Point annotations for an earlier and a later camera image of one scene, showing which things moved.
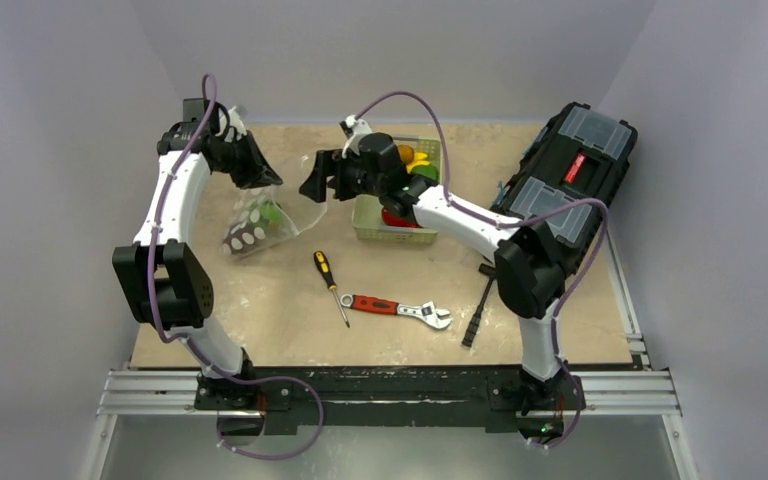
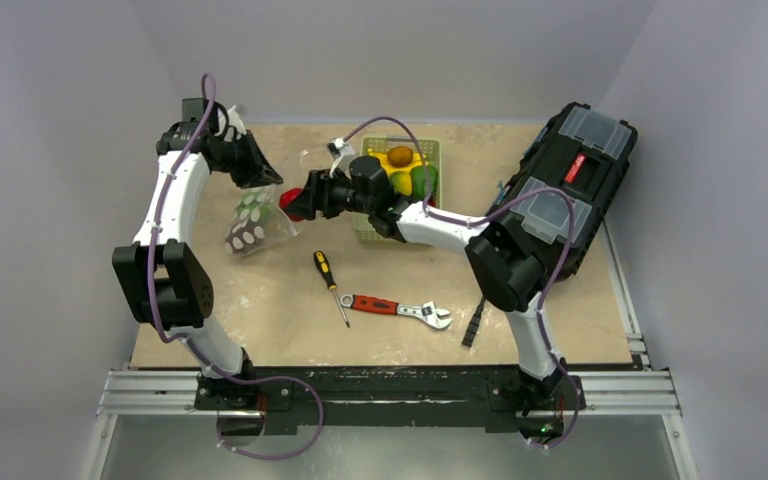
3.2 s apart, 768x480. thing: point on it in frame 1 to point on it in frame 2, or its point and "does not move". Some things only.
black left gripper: x=258 y=173 does not move
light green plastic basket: x=367 y=211 does not move
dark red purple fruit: x=242 y=236 does not move
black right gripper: x=335 y=174 to x=317 y=195
